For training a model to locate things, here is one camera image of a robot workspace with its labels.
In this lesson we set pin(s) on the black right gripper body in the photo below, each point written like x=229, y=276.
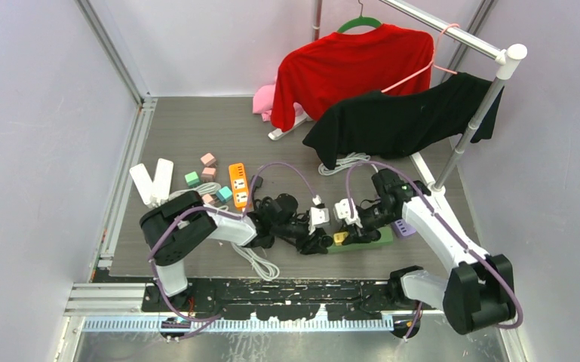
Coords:
x=375, y=217

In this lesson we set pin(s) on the yellow plug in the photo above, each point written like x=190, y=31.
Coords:
x=339, y=238

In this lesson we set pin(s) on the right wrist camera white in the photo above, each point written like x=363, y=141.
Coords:
x=346, y=213

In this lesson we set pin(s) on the red t-shirt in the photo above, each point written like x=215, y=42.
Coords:
x=340, y=66

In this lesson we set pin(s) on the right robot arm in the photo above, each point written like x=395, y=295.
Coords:
x=479, y=289

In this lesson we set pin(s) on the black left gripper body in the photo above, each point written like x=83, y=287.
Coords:
x=296, y=228

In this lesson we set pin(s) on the pink cloth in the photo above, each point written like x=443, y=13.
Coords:
x=262, y=101

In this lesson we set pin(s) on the metal clothes rack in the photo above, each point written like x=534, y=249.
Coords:
x=481, y=125

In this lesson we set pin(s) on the pink plug purple strip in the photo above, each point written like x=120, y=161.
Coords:
x=209, y=160

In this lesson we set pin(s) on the large white power strip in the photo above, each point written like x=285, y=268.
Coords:
x=162, y=181

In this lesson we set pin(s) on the purple power strip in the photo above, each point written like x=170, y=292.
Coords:
x=402, y=229

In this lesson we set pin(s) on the green hanger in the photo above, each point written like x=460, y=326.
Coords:
x=361, y=20

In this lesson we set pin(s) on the pink hanger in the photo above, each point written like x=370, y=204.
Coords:
x=431, y=65

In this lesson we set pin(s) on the green power strip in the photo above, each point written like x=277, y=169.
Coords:
x=386, y=239

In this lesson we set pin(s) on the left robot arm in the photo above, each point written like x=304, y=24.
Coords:
x=174, y=229

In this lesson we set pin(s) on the orange power strip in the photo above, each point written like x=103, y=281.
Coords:
x=239, y=185

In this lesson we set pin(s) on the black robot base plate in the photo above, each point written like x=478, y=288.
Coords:
x=237, y=299

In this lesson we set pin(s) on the small white power strip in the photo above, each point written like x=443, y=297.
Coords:
x=143, y=183

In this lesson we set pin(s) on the black t-shirt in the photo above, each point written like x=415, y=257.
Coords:
x=396, y=126

